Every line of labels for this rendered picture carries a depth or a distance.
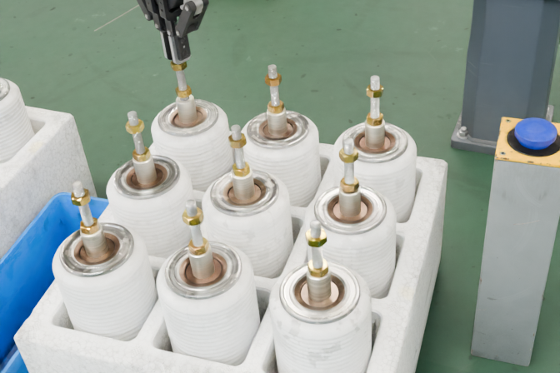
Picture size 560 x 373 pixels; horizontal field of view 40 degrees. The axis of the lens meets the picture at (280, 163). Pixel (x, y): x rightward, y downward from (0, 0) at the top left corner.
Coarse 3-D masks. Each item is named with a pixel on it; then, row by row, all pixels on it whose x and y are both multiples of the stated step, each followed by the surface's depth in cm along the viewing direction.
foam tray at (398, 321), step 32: (320, 160) 101; (416, 160) 98; (320, 192) 95; (416, 192) 99; (416, 224) 89; (416, 256) 85; (256, 288) 84; (416, 288) 82; (32, 320) 82; (64, 320) 85; (160, 320) 81; (384, 320) 79; (416, 320) 86; (32, 352) 81; (64, 352) 79; (96, 352) 78; (128, 352) 78; (160, 352) 78; (256, 352) 77; (384, 352) 76; (416, 352) 92
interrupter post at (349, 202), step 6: (342, 192) 79; (348, 192) 79; (354, 192) 79; (360, 192) 80; (342, 198) 79; (348, 198) 79; (354, 198) 79; (360, 198) 80; (342, 204) 80; (348, 204) 79; (354, 204) 80; (360, 204) 80; (342, 210) 80; (348, 210) 80; (354, 210) 80; (360, 210) 81; (348, 216) 81
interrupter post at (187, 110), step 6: (192, 96) 95; (180, 102) 94; (186, 102) 94; (192, 102) 95; (180, 108) 95; (186, 108) 94; (192, 108) 95; (180, 114) 95; (186, 114) 95; (192, 114) 95; (180, 120) 96; (186, 120) 96; (192, 120) 96
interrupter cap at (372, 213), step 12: (324, 192) 83; (336, 192) 83; (372, 192) 83; (324, 204) 82; (336, 204) 82; (372, 204) 81; (384, 204) 81; (324, 216) 80; (336, 216) 81; (360, 216) 80; (372, 216) 80; (384, 216) 80; (336, 228) 79; (348, 228) 79; (360, 228) 79; (372, 228) 79
